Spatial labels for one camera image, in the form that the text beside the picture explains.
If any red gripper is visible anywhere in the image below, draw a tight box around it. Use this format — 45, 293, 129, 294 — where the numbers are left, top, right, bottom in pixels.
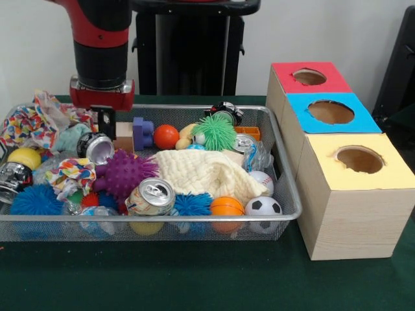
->
69, 76, 136, 140

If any plain wooden cube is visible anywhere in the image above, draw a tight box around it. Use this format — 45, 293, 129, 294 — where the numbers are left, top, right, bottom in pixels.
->
115, 122, 134, 153

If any light teal knitted cloth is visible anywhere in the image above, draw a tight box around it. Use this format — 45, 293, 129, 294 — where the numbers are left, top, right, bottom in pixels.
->
53, 123, 91, 154

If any purple spiky ball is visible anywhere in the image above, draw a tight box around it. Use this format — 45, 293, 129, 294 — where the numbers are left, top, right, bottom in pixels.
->
94, 150, 160, 199

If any colourful patterned cloth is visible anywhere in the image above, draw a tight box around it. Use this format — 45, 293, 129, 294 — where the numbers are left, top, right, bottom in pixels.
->
0, 89, 98, 198

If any clear mesh bin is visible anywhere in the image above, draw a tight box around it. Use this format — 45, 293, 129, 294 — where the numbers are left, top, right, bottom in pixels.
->
0, 104, 303, 242

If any wooden box with three holes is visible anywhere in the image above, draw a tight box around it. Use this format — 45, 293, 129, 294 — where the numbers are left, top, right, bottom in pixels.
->
266, 62, 415, 260

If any black silver drink can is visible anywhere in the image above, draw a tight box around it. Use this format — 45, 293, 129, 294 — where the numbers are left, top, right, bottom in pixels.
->
77, 133, 115, 164

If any purple toy block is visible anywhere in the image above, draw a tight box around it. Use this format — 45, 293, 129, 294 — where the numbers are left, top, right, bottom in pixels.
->
132, 117, 155, 150

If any small red ball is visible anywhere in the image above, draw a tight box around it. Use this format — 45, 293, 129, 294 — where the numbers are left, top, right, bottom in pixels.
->
154, 124, 180, 150

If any yellow ball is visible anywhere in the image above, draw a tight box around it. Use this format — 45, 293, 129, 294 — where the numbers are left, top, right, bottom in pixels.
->
7, 148, 42, 170

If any crushed silver can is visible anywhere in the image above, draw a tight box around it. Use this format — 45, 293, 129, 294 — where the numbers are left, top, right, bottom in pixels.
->
125, 178, 176, 217

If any blue spiky ball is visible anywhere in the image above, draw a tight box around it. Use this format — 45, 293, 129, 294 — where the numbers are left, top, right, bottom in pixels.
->
10, 185, 65, 218

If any crushed black drink can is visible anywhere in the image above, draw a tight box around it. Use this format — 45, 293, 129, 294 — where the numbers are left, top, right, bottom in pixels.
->
0, 162, 33, 205

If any green fuzzy toy with eyes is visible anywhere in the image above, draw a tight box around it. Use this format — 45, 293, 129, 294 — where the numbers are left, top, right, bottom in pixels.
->
190, 115, 238, 152

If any cream knitted cloth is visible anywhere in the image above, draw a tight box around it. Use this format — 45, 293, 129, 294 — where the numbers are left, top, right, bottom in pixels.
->
150, 150, 270, 202

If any small orange basketball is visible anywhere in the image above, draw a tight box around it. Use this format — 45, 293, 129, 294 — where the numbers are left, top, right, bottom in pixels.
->
210, 196, 245, 233

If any small soccer ball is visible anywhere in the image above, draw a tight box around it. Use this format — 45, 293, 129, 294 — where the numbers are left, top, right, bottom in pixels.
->
245, 196, 283, 234

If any black chair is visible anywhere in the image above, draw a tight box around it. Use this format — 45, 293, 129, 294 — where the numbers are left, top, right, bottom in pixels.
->
373, 5, 415, 130

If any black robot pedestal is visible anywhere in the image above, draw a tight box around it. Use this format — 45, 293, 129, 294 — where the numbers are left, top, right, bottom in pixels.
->
130, 0, 263, 97

